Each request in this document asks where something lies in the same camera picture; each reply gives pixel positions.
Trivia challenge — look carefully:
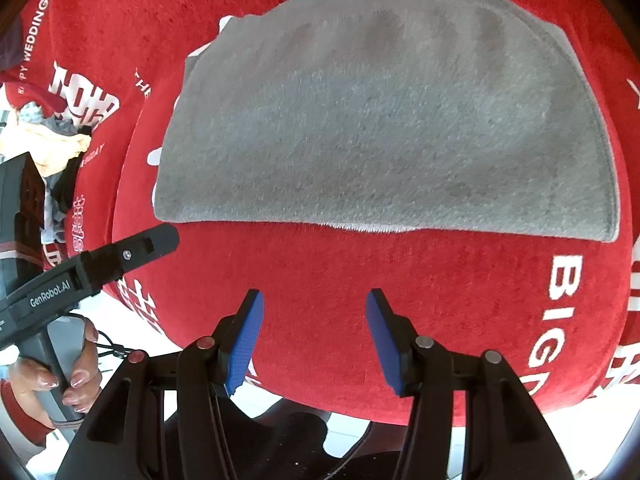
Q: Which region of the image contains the pile of mixed clothes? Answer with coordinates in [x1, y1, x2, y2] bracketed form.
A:
[0, 102, 94, 244]

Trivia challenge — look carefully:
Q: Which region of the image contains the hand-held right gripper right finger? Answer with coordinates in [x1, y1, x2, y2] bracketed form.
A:
[365, 288, 577, 480]

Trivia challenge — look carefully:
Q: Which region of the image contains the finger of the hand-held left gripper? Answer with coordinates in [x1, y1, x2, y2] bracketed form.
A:
[75, 224, 180, 297]

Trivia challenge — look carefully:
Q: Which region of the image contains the person's left hand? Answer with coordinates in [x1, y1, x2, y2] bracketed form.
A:
[9, 317, 102, 419]

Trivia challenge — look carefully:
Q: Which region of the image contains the red printed blanket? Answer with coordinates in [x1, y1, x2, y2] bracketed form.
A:
[0, 0, 640, 417]

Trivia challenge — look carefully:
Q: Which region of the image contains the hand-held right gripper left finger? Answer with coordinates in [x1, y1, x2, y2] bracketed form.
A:
[55, 288, 265, 480]

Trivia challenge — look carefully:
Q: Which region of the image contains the black cable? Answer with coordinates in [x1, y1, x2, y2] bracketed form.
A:
[94, 329, 137, 361]

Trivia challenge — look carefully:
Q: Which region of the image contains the grey knit sweater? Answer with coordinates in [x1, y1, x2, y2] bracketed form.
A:
[151, 0, 621, 243]

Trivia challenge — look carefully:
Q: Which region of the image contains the dark purple cloth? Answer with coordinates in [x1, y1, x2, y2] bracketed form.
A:
[0, 12, 27, 74]

